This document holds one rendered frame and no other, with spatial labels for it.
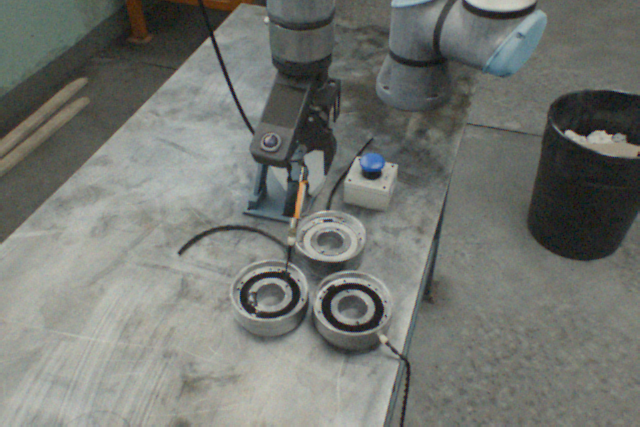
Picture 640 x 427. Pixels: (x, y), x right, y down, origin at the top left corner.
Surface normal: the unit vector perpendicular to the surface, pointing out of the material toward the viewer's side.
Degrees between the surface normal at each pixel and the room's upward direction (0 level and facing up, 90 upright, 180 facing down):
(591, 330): 0
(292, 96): 29
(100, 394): 0
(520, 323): 0
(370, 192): 90
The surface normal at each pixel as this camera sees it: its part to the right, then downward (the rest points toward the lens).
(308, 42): 0.16, 0.64
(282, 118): -0.10, -0.36
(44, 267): 0.00, -0.76
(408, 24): -0.67, 0.48
